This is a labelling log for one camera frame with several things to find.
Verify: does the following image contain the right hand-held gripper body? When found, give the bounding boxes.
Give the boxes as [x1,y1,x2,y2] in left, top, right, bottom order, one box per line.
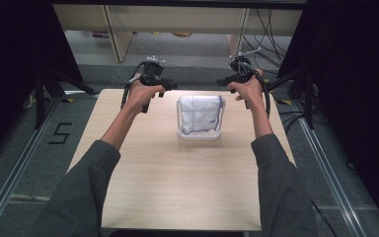
[227,46,263,84]

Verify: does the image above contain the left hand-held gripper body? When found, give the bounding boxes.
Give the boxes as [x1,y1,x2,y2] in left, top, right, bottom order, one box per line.
[139,56,171,115]

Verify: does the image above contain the white cloth with purple edge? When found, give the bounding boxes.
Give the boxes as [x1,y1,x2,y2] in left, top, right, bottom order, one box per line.
[179,95,225,135]

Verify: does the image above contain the white cloth rack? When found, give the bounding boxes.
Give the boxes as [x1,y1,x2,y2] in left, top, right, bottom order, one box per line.
[176,97,227,142]

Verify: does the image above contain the person's left hand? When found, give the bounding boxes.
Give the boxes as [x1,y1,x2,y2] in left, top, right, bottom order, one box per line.
[123,73,168,115]

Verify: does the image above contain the person's right hand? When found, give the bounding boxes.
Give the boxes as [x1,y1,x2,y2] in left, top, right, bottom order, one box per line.
[227,68,266,113]

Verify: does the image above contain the beige wooden desk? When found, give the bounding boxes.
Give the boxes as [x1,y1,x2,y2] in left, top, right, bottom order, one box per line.
[51,3,111,34]
[246,8,304,38]
[104,4,251,65]

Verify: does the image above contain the black metal stand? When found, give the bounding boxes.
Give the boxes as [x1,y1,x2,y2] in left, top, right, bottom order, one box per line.
[264,67,318,130]
[34,66,101,130]

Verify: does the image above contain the black curtain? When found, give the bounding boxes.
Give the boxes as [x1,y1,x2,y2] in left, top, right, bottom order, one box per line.
[276,0,379,237]
[0,0,84,167]

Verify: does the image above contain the grey cable plug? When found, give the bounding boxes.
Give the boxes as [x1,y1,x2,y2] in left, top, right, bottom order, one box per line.
[125,74,143,85]

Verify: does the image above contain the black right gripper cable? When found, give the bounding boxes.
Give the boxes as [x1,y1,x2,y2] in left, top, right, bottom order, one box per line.
[243,62,272,119]

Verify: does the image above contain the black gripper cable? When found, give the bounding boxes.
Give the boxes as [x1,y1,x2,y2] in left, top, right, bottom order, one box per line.
[120,61,151,115]
[243,62,272,119]

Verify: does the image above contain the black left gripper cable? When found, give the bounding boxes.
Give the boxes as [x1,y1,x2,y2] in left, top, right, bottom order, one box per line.
[120,61,151,115]

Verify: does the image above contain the bundle of black cables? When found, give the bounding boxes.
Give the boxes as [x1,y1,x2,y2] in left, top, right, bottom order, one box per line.
[242,8,294,73]

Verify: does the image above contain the black floor cables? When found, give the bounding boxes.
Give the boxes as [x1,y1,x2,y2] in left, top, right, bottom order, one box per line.
[278,109,308,133]

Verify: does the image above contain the aluminium floor rail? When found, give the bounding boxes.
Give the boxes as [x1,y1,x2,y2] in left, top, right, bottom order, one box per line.
[290,98,368,237]
[0,90,100,237]

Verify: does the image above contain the black floor cable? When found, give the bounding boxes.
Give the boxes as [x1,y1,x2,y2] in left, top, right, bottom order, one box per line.
[310,198,340,237]

